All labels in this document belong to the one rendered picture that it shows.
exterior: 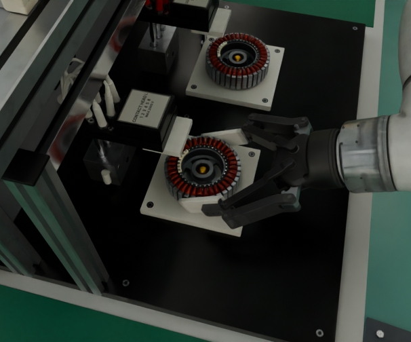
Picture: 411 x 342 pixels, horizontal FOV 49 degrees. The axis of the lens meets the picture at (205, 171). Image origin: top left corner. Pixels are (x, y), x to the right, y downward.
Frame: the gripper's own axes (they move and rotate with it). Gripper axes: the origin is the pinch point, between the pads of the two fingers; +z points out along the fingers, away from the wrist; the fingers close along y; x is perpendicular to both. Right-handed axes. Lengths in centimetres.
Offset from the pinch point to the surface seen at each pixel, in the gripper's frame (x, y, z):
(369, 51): 16.1, -38.7, -17.7
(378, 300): 94, -18, -4
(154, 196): -1.2, 4.8, 6.7
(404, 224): 98, -47, -11
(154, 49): -8.8, -20.8, 11.7
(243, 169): 4.4, -3.1, -3.6
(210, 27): -9.0, -22.0, 0.5
